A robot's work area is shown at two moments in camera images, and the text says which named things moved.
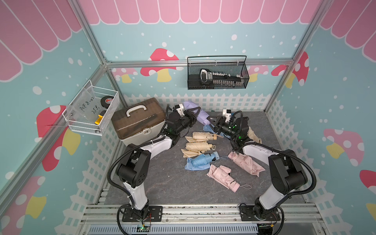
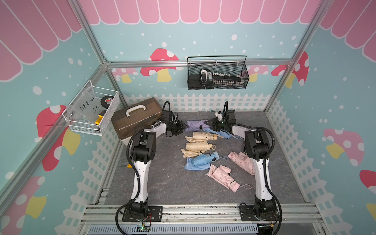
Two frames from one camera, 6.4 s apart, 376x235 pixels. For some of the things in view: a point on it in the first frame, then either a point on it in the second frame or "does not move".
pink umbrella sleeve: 246,163 does not move
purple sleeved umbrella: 202,116 to 192,125
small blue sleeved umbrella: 207,128 does not move
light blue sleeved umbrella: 202,161 does not move
